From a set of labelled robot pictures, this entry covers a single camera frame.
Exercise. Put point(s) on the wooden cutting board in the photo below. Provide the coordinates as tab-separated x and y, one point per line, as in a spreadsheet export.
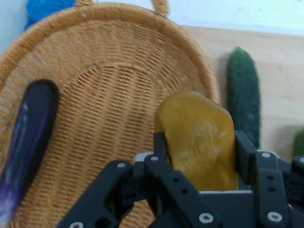
280	71

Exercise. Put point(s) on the woven wicker basket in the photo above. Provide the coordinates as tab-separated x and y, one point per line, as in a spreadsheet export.
107	107

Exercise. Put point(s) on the long purple eggplant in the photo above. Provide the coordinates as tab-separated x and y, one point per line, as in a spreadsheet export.
28	142

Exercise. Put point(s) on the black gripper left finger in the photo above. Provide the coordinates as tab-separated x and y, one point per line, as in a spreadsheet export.
166	180

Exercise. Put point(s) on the dark blue foam block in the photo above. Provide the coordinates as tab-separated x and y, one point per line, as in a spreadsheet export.
45	10

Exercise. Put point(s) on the yellow bell pepper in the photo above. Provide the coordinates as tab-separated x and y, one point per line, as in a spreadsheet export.
199	142

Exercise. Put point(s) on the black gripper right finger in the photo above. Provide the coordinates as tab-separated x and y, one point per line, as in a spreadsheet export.
270	185

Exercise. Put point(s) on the dark green cucumber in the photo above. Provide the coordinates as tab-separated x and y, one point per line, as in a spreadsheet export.
244	95

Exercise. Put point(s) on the green bell pepper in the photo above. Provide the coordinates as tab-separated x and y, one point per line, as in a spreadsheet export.
299	143

